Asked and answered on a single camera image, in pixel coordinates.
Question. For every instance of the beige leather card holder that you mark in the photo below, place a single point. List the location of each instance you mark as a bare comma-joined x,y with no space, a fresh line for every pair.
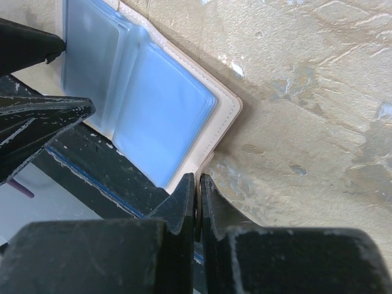
225,112

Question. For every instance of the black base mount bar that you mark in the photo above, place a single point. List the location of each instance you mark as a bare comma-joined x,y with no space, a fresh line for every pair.
85,163

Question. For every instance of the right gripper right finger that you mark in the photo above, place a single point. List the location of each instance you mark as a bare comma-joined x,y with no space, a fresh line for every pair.
243,257

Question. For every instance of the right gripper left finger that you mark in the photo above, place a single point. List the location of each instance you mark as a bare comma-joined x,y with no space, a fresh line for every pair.
153,254

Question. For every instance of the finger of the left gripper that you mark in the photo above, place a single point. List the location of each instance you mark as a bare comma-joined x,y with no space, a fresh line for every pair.
28,124
23,46

